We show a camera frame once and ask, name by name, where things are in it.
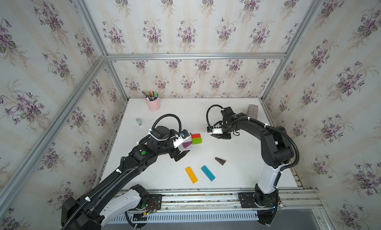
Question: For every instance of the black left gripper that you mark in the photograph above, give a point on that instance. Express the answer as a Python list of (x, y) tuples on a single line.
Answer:
[(176, 151)]

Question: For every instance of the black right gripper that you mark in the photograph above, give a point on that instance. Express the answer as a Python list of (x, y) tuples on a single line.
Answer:
[(227, 137)]

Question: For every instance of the yellow rectangular block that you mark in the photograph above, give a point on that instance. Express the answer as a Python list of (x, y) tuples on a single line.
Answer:
[(191, 175)]

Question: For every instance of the green cube block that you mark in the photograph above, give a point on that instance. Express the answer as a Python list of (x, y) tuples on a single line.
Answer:
[(196, 141)]

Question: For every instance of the red cube block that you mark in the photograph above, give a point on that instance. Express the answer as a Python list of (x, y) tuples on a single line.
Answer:
[(195, 136)]

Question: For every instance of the blue rectangular block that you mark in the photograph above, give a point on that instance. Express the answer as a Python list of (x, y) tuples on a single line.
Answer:
[(208, 173)]

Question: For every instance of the brown triangular wedge block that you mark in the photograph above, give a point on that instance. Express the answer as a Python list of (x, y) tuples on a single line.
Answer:
[(218, 136)]

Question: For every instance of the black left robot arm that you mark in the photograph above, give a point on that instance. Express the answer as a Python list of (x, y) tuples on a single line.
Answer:
[(96, 208)]

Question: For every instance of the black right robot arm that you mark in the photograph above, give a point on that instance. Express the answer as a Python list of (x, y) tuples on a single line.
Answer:
[(279, 152)]

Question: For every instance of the grey board eraser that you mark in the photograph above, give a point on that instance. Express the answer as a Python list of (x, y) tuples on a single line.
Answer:
[(253, 111)]

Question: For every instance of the pink pen holder cup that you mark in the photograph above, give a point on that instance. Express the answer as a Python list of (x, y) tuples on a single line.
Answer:
[(153, 105)]

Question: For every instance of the coloured pens in cup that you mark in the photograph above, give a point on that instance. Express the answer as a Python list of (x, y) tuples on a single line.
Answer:
[(150, 96)]

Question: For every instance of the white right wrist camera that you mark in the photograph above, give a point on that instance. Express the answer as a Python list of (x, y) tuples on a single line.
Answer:
[(214, 130)]

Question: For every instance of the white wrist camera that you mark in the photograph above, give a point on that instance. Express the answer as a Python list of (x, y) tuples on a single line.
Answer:
[(181, 138), (214, 130)]

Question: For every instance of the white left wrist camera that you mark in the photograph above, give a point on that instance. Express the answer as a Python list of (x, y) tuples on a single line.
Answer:
[(181, 138)]

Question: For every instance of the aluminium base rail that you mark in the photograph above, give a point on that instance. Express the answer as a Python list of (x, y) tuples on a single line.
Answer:
[(212, 206)]

